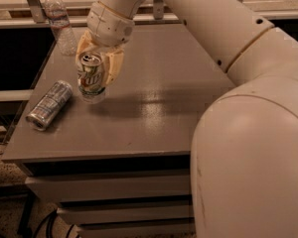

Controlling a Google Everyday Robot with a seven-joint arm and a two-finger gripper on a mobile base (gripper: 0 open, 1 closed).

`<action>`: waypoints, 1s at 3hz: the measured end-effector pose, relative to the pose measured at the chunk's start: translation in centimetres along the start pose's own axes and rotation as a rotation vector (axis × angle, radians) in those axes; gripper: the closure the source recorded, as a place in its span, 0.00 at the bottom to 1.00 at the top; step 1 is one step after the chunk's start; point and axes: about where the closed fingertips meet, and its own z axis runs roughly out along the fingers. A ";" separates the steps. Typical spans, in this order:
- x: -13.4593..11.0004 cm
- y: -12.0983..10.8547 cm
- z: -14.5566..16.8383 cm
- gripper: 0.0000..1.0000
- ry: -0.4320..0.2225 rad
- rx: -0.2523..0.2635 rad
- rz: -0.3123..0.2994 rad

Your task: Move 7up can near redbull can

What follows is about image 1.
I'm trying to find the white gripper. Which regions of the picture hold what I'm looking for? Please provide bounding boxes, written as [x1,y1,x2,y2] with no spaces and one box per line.
[75,2,134,87]

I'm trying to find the green white 7up can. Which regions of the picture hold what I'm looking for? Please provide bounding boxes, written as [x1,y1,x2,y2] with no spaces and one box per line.
[77,52,105,104]

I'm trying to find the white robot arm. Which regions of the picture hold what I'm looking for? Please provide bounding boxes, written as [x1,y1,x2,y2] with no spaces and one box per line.
[78,0,298,238]

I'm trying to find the silver redbull can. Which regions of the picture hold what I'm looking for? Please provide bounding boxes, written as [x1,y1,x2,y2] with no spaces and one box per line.
[26,80,73,131]

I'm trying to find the clear plastic water bottle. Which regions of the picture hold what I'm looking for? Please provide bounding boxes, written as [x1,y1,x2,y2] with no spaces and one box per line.
[44,0,76,56]

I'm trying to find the grey drawer cabinet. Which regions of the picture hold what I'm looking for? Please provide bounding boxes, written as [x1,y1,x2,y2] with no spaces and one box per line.
[1,23,237,238]

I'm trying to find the top grey drawer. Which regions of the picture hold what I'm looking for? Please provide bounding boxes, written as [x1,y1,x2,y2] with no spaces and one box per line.
[26,170,191,202]

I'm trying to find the grey drawer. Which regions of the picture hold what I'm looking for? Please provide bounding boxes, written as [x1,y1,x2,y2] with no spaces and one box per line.
[58,200,193,225]
[76,219,195,238]
[26,170,191,202]

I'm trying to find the middle grey drawer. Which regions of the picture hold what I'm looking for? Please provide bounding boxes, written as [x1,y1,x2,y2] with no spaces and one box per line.
[58,200,193,225]

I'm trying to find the bottom grey drawer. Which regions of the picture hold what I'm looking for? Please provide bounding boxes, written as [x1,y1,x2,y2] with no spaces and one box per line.
[76,219,195,238]

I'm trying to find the metal window frame rail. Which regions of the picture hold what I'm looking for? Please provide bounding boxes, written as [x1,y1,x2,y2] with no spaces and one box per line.
[0,0,298,30]

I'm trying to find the black cables on floor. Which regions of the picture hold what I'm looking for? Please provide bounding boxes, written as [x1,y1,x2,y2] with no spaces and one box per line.
[0,208,78,238]

